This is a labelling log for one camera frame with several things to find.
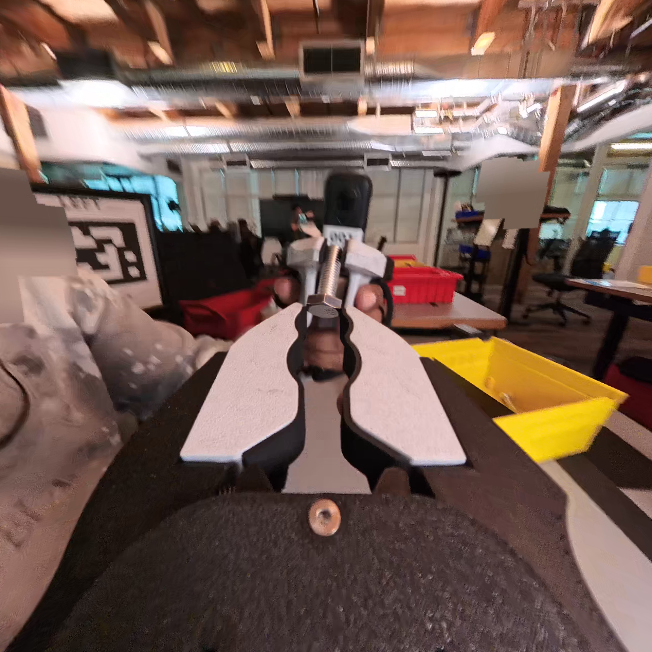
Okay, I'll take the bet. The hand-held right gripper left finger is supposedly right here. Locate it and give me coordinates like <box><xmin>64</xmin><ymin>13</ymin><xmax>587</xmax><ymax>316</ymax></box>
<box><xmin>179</xmin><ymin>302</ymin><xmax>307</xmax><ymax>477</ymax></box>

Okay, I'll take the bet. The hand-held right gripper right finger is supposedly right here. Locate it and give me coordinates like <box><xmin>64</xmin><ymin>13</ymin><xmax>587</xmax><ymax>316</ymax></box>
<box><xmin>336</xmin><ymin>305</ymin><xmax>468</xmax><ymax>482</ymax></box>

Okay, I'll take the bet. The wooden top desk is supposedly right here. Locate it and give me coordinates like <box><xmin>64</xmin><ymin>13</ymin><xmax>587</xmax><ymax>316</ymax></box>
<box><xmin>565</xmin><ymin>276</ymin><xmax>652</xmax><ymax>380</ymax></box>

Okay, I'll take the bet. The person's left hand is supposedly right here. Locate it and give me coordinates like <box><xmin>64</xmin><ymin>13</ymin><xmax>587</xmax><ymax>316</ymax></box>
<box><xmin>272</xmin><ymin>277</ymin><xmax>387</xmax><ymax>375</ymax></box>

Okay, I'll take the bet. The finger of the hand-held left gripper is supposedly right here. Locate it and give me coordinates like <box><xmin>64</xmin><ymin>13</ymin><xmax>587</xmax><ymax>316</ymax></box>
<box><xmin>285</xmin><ymin>237</ymin><xmax>328</xmax><ymax>306</ymax></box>
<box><xmin>341</xmin><ymin>242</ymin><xmax>392</xmax><ymax>310</ymax></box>

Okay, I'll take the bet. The silver hex bolt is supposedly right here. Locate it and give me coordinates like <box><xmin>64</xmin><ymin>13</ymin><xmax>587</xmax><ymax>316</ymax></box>
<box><xmin>484</xmin><ymin>376</ymin><xmax>517</xmax><ymax>409</ymax></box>
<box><xmin>306</xmin><ymin>244</ymin><xmax>344</xmax><ymax>319</ymax></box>

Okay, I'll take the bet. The person's left forearm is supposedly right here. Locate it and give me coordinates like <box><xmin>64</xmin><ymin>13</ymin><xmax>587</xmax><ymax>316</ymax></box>
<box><xmin>18</xmin><ymin>270</ymin><xmax>232</xmax><ymax>423</ymax></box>

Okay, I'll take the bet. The red plastic bin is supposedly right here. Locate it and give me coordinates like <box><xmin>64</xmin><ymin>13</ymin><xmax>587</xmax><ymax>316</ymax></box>
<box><xmin>387</xmin><ymin>255</ymin><xmax>464</xmax><ymax>305</ymax></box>

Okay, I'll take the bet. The black floor lamp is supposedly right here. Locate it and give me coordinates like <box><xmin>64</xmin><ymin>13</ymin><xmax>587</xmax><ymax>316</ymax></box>
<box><xmin>434</xmin><ymin>168</ymin><xmax>461</xmax><ymax>266</ymax></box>

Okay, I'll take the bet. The wooden support post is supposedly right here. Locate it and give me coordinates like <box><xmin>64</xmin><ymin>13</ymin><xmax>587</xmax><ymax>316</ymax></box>
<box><xmin>537</xmin><ymin>84</ymin><xmax>577</xmax><ymax>174</ymax></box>

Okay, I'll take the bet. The framed tag poster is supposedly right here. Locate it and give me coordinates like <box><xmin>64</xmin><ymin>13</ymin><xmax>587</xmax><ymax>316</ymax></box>
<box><xmin>32</xmin><ymin>189</ymin><xmax>165</xmax><ymax>310</ymax></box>

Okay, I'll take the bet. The grey table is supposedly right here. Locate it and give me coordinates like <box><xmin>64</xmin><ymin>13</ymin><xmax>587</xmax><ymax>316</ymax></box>
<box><xmin>390</xmin><ymin>293</ymin><xmax>508</xmax><ymax>332</ymax></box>

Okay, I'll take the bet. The red bag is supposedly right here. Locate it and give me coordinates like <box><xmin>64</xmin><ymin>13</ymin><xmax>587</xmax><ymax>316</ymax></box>
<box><xmin>603</xmin><ymin>357</ymin><xmax>652</xmax><ymax>430</ymax></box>

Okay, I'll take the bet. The person's grey hoodie torso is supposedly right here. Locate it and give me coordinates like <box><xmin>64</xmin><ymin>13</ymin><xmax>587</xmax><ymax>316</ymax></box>
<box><xmin>0</xmin><ymin>326</ymin><xmax>125</xmax><ymax>635</ymax></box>

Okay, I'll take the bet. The red plastic crate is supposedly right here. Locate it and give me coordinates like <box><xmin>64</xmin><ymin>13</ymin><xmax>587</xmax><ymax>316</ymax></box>
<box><xmin>178</xmin><ymin>277</ymin><xmax>280</xmax><ymax>341</ymax></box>

